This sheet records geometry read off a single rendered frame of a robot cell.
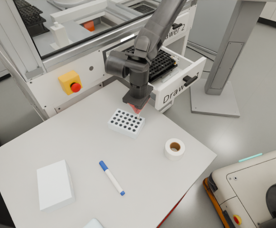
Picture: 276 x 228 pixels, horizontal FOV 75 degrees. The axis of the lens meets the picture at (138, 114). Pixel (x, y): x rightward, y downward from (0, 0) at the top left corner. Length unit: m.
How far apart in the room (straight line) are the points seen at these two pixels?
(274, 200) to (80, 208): 1.07
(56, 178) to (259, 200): 1.07
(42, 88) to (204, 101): 1.53
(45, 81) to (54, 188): 0.38
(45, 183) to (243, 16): 1.55
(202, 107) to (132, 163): 1.33
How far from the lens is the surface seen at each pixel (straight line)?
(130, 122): 0.71
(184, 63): 0.88
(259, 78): 2.56
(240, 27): 1.66
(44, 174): 0.66
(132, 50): 0.91
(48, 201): 0.62
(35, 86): 0.77
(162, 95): 0.67
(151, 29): 0.53
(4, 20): 0.66
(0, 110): 2.25
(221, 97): 2.04
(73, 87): 0.75
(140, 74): 0.51
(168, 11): 0.55
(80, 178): 0.67
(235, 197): 1.25
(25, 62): 0.72
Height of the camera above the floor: 1.36
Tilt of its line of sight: 51 degrees down
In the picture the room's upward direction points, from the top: straight up
